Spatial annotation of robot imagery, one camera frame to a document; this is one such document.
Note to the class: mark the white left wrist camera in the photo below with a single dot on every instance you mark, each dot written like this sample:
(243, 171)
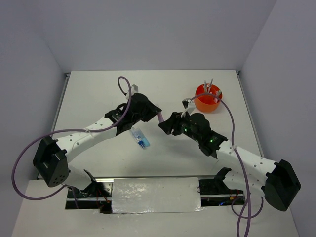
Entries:
(132, 91)

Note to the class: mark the silver foil sheet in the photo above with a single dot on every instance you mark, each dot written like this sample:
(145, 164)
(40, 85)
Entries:
(155, 195)

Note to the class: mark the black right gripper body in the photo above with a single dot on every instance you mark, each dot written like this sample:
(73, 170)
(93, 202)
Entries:
(182, 126)

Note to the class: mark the clear purple pen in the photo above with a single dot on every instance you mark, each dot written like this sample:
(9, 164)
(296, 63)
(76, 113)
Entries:
(205, 87)

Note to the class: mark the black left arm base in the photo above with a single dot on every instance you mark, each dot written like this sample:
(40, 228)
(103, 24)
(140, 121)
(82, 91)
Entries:
(96, 196)

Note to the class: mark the orange round organizer container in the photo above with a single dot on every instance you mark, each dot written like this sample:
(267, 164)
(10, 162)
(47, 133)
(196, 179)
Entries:
(206, 103)

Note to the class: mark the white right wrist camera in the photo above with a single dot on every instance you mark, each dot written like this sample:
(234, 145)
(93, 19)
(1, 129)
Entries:
(189, 106)

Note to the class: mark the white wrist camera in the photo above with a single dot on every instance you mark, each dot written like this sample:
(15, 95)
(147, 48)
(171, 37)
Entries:
(132, 91)
(189, 106)

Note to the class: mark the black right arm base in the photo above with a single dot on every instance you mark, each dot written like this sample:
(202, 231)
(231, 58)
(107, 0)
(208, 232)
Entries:
(213, 191)

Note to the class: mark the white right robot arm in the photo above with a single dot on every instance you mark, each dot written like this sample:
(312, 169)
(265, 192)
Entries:
(277, 182)

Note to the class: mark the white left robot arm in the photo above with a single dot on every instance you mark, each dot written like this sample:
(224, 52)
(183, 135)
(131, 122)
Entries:
(54, 155)

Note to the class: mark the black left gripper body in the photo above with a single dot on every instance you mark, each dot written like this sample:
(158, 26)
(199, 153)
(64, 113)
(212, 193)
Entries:
(148, 111)

